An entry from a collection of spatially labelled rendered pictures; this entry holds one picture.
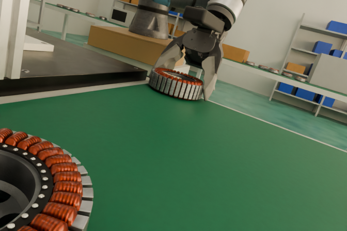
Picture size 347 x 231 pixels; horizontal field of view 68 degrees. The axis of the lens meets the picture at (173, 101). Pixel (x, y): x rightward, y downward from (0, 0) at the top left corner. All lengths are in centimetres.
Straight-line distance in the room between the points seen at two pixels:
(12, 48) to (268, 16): 679
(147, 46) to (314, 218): 67
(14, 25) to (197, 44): 35
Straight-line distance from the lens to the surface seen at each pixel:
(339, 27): 646
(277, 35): 692
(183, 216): 19
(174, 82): 47
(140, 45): 83
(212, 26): 53
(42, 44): 51
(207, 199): 22
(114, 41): 87
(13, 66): 32
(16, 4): 32
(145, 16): 96
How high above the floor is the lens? 86
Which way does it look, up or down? 14 degrees down
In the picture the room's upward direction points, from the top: 16 degrees clockwise
